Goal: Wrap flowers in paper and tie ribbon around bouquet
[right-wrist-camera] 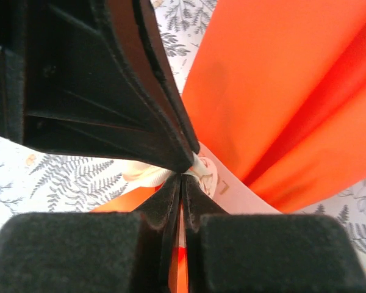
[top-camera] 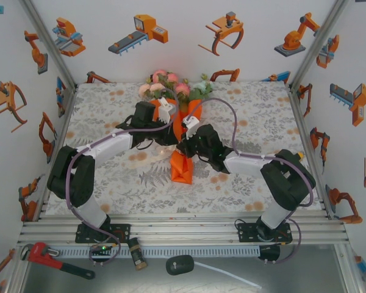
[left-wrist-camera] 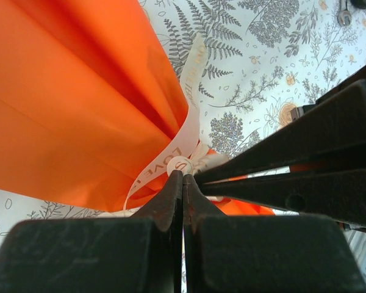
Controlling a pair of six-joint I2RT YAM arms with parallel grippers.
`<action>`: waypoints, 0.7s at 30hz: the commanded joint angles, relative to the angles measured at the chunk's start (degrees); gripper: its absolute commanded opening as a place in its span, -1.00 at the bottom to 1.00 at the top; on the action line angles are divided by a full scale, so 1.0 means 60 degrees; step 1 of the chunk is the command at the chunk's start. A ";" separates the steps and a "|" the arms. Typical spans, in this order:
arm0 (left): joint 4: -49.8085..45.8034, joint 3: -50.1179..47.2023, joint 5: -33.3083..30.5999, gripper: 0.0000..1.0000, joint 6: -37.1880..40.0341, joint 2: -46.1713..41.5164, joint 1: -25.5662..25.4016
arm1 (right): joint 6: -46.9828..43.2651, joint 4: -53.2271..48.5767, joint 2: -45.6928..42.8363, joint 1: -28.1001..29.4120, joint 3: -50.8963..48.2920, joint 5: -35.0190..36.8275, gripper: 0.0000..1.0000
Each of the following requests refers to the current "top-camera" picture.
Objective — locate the orange wrapping paper sheet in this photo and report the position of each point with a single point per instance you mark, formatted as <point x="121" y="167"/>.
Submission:
<point x="181" y="171"/>

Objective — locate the pale pink artificial flower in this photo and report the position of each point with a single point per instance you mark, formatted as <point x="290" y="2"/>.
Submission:
<point x="144" y="89"/>

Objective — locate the mint green artificial flower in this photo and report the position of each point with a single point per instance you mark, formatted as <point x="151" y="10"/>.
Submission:
<point x="201" y="85"/>

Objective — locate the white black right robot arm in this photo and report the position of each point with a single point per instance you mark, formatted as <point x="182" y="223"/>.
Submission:
<point x="247" y="163"/>

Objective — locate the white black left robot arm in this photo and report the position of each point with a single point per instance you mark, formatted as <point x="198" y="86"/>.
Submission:
<point x="109" y="145"/>

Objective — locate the floral printed table mat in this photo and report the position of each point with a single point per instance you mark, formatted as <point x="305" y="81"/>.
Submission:
<point x="140" y="195"/>

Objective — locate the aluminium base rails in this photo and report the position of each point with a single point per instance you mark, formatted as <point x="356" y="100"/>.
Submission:
<point x="186" y="232"/>

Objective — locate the black computer mouse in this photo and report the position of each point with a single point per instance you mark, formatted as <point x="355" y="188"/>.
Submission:
<point x="180" y="265"/>

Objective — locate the brown bottle with black cap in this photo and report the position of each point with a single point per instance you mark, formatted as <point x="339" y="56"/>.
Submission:
<point x="137" y="253"/>

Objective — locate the white plastic strip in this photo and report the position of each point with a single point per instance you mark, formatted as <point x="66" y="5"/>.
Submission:
<point x="225" y="273"/>

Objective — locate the small circuit board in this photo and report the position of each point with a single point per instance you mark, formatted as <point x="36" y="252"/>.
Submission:
<point x="101" y="251"/>

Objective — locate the red pipe wrench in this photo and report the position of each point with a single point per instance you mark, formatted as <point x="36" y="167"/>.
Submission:
<point x="39" y="253"/>

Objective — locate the aluminium side rail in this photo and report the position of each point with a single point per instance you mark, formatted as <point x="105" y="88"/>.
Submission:
<point x="302" y="122"/>
<point x="56" y="146"/>

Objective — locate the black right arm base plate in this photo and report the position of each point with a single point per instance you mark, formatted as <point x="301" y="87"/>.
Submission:
<point x="247" y="233"/>

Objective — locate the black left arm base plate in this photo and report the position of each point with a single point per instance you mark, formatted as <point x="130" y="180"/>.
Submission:
<point x="123" y="232"/>

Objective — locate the aluminium frame post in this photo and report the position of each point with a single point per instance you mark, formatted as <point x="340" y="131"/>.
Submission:
<point x="317" y="45"/>
<point x="51" y="45"/>

